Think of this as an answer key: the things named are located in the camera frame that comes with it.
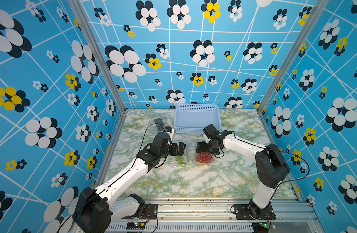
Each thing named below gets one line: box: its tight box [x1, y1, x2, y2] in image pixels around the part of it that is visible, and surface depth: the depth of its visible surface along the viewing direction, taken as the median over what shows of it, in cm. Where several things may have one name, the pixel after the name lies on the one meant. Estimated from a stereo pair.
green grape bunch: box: [175, 155, 185, 166], surface depth 91 cm
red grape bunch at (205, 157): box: [199, 151, 213, 164], surface depth 91 cm
